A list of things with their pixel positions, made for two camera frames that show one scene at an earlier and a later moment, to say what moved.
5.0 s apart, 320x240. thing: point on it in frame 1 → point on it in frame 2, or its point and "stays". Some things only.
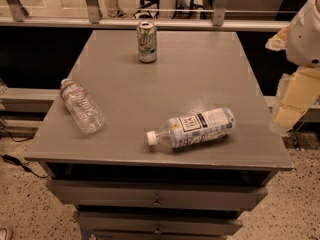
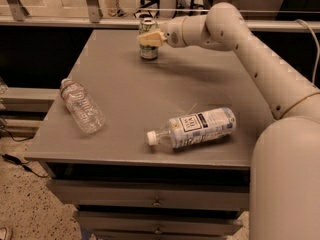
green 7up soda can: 147,41 stays
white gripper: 305,37 → 173,34
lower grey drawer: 153,225 stays
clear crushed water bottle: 86,111 stays
